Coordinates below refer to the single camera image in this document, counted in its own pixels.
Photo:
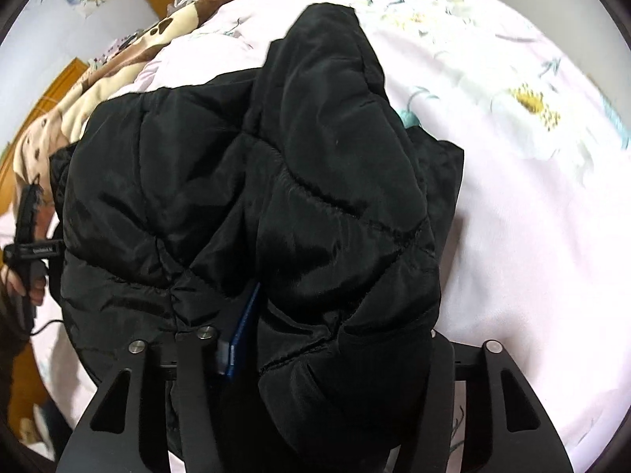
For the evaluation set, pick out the person's left forearm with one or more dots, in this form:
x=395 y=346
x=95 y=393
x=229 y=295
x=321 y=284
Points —
x=10 y=340

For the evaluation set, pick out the person's left hand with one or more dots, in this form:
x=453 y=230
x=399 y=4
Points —
x=38 y=288

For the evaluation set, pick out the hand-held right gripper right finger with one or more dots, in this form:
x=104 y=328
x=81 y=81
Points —
x=441 y=379

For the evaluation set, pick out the beige brown spotted blanket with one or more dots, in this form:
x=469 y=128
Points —
x=113 y=79

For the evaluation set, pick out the pink floral bed sheet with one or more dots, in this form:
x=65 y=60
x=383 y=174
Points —
x=517 y=231

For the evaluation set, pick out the black padded jacket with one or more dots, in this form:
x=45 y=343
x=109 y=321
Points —
x=296 y=157

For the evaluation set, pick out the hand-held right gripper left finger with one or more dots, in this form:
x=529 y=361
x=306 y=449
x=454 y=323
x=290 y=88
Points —
x=241 y=335

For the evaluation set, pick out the wooden headboard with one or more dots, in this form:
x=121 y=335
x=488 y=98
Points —
x=49 y=93

